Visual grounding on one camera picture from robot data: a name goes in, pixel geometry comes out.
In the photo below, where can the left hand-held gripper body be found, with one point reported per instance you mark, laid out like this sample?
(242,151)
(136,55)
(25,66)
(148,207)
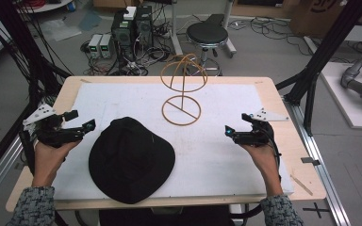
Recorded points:
(55,135)

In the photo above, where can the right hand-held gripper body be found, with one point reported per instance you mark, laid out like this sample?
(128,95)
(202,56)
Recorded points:
(257,133)

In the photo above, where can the black bucket hat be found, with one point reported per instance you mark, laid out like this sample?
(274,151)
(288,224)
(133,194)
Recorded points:
(128,163)

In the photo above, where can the wooden hoop hat stand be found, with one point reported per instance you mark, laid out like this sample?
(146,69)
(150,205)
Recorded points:
(184,89)

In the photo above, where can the person's left hand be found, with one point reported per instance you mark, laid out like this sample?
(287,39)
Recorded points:
(48,160)

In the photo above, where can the person's right hand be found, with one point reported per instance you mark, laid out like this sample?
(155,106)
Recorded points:
(262,160)

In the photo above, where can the white table mat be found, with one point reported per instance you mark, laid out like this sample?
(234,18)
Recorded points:
(220,157)

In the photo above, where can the grey tape piece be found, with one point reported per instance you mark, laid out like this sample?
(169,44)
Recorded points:
(310,161)

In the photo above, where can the thin wooden stick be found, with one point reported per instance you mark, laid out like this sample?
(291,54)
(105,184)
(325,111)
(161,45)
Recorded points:
(301,184)

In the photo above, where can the grey power supply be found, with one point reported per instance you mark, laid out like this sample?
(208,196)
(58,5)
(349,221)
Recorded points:
(94,45)
(106,45)

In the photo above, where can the clear plastic sheet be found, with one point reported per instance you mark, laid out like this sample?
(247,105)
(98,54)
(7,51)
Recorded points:
(59,29)

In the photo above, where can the white desk leg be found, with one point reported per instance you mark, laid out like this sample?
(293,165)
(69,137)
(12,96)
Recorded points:
(230,31)
(176,28)

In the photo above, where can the white platform board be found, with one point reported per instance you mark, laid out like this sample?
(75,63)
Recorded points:
(342,103)

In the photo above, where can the black round stool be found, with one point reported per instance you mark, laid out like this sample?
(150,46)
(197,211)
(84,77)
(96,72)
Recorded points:
(207,34)

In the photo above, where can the black computer tower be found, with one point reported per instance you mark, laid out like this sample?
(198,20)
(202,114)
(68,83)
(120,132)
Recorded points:
(123,36)
(144,26)

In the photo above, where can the white box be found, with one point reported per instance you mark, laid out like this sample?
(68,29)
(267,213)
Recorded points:
(129,13)

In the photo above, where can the cardboard box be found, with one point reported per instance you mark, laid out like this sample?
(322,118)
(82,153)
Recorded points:
(319,15)

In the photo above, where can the black metal frame post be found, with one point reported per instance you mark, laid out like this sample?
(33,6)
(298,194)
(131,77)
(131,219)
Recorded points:
(323,50)
(22,40)

